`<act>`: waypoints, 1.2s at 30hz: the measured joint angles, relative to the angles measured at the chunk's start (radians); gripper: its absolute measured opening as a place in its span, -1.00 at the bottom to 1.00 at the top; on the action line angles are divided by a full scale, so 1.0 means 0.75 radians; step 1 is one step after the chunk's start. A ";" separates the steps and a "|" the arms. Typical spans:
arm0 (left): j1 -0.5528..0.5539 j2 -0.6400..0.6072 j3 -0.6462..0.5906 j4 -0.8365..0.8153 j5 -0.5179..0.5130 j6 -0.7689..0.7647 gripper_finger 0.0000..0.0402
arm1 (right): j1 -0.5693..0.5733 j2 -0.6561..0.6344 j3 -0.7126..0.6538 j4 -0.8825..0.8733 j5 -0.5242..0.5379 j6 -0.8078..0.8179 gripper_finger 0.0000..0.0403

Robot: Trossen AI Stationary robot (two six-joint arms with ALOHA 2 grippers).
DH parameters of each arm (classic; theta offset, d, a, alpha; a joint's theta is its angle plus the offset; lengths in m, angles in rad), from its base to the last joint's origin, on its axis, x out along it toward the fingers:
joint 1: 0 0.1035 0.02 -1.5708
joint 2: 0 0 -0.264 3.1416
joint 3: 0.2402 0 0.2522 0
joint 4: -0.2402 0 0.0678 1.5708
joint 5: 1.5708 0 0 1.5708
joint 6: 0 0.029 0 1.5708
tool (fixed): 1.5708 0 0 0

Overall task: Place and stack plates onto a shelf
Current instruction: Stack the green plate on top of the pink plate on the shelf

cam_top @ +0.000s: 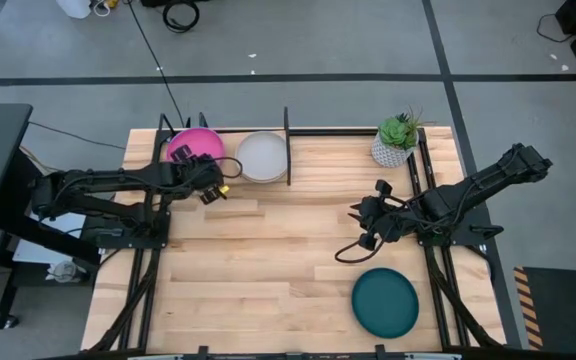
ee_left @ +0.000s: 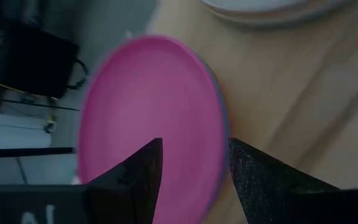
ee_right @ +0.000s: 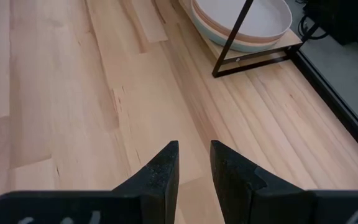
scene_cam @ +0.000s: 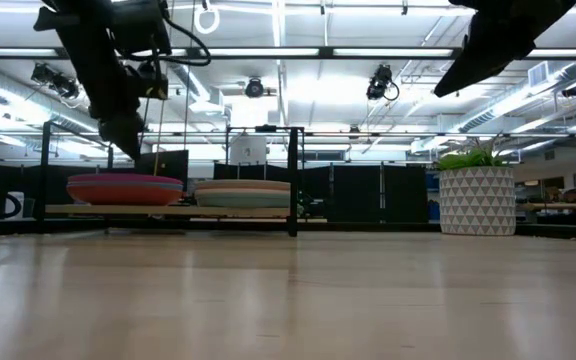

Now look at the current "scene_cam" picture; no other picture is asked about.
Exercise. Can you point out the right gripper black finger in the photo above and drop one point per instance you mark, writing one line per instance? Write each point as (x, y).
(483, 55)

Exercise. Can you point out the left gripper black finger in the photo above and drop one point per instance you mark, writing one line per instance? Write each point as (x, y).
(110, 131)
(132, 142)

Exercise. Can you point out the orange plate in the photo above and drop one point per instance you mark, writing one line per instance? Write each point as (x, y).
(123, 196)

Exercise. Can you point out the pale green plate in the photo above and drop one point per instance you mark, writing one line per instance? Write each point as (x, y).
(243, 201)

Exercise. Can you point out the black monitor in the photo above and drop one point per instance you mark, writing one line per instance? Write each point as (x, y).
(165, 165)

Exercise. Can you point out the green plant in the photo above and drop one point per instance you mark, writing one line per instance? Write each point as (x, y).
(465, 159)

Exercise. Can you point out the white container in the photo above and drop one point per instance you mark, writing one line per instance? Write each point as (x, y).
(17, 200)

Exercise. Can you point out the white cylindrical tank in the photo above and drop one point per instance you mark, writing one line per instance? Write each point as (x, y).
(248, 149)

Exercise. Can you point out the black round ceiling spotlight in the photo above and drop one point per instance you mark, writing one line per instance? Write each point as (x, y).
(254, 88)

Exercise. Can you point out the white triangle-pattern plant pot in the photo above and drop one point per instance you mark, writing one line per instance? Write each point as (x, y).
(477, 200)

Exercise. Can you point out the long ceiling light bar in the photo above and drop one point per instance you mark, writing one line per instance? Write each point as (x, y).
(318, 52)

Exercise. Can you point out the wooden workbench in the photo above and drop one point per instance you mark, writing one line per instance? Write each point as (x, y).
(563, 205)

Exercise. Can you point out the black partition screens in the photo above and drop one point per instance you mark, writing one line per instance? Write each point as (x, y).
(363, 192)

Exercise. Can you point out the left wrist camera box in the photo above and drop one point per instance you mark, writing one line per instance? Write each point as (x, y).
(140, 25)

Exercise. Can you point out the black frame wooden shelf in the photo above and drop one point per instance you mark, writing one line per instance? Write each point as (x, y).
(168, 211)

